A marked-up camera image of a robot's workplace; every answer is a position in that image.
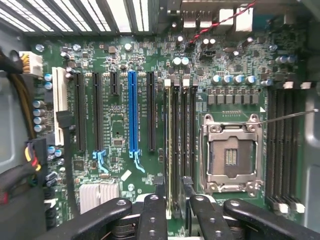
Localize silver chipset heatsink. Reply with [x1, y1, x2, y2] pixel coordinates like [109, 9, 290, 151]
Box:
[79, 183, 120, 215]

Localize silver CPU socket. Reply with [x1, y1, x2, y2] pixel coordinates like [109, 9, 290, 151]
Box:
[200, 113, 265, 199]

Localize long black expansion slot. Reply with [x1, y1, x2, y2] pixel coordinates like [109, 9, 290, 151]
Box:
[146, 71, 157, 152]
[74, 71, 87, 153]

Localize green motherboard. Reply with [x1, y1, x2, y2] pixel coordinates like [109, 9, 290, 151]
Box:
[26, 31, 312, 240]

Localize black expansion slot blue clip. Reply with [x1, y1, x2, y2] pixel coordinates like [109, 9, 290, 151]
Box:
[91, 71, 110, 175]

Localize thin metal locking lever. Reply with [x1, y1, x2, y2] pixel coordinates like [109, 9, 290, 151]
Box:
[259, 108, 320, 124]

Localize short black expansion slot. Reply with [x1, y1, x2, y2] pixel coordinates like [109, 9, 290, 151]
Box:
[109, 71, 120, 96]

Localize white expansion slot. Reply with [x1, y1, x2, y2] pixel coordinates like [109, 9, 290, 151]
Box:
[51, 66, 69, 147]

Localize grey PC case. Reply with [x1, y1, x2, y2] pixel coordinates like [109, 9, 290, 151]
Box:
[0, 0, 320, 240]

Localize white power connector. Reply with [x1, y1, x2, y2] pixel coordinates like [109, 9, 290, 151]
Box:
[18, 50, 44, 79]

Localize metal rear port block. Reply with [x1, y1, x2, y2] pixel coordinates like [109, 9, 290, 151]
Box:
[165, 0, 255, 35]

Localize black connector coloured wires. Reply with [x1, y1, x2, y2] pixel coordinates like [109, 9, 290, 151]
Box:
[24, 138, 49, 187]

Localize black sleeved cable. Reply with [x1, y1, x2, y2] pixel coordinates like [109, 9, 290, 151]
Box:
[0, 163, 41, 206]

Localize yellow black wire bundle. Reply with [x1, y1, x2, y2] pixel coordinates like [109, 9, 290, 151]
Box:
[0, 47, 38, 141]

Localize red black twisted wire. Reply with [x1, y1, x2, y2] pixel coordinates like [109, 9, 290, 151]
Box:
[186, 0, 258, 46]

